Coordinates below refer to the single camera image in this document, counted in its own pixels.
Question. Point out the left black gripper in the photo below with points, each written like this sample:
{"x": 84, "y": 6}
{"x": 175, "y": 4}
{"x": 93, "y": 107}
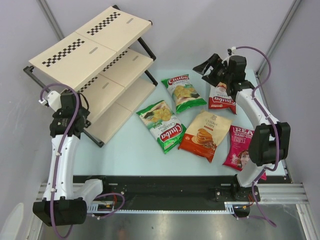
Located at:
{"x": 57, "y": 114}

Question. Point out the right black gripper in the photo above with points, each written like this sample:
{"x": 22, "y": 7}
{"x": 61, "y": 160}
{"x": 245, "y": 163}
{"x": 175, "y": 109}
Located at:
{"x": 202, "y": 68}

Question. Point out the red Chuba chips bag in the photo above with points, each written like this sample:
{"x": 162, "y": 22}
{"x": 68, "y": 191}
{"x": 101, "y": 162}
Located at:
{"x": 218, "y": 98}

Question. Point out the green Chuba chips bag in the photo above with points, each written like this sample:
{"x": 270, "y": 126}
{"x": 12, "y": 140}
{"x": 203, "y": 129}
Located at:
{"x": 163, "y": 124}
{"x": 183, "y": 93}

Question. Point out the orange cassava chips bag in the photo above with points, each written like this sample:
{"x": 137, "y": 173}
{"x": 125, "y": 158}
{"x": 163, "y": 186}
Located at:
{"x": 204, "y": 134}

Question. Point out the beige three-tier shelf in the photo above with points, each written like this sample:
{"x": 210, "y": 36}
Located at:
{"x": 108, "y": 62}

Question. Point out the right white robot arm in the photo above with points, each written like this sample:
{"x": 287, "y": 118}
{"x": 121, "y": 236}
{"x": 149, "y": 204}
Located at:
{"x": 270, "y": 141}

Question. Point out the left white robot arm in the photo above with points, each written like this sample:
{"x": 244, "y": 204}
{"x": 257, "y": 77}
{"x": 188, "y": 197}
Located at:
{"x": 61, "y": 205}

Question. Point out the pink Real chips bag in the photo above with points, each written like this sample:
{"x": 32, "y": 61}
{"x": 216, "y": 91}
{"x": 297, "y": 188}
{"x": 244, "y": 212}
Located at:
{"x": 238, "y": 155}

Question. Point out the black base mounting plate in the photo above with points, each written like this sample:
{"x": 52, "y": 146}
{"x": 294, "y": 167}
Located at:
{"x": 176, "y": 189}

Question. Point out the white slotted cable duct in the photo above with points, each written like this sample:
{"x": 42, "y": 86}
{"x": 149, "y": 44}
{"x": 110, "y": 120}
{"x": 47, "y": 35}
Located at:
{"x": 98, "y": 208}

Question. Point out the aluminium rail frame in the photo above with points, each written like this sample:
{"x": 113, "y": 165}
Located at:
{"x": 285, "y": 204}

